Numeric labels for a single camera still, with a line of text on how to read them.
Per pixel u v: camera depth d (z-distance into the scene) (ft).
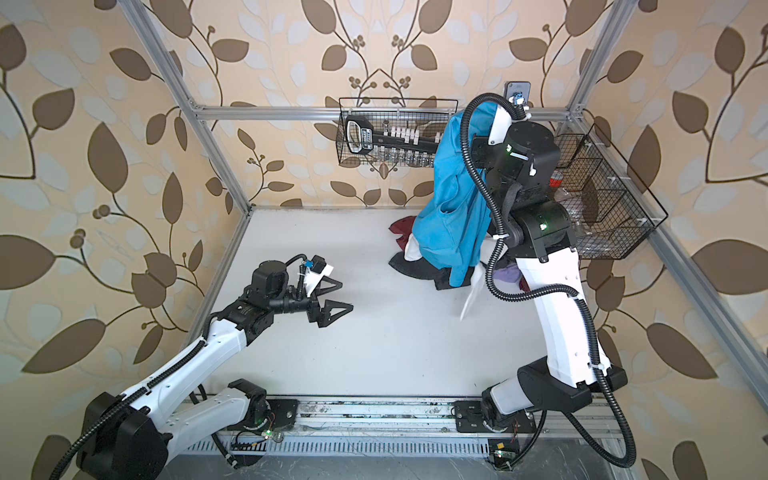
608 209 2.34
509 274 3.16
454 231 2.18
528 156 1.13
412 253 3.16
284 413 2.43
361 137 2.81
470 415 2.38
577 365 1.22
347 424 2.42
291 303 2.15
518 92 1.32
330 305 2.15
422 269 3.28
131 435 1.29
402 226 3.64
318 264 2.15
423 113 2.99
